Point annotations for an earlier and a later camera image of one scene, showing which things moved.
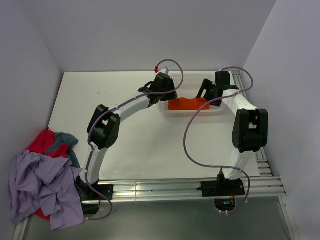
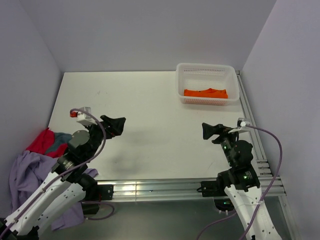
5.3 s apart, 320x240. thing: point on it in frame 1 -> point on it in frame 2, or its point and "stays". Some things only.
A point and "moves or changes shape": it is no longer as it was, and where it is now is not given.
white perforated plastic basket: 187,84 moves or changes shape
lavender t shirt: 40,184 stays
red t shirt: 44,143 stays
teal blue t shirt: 61,138 stays
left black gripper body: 167,96 -> 97,133
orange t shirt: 183,103 moves or changes shape
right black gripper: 207,85 -> 208,130
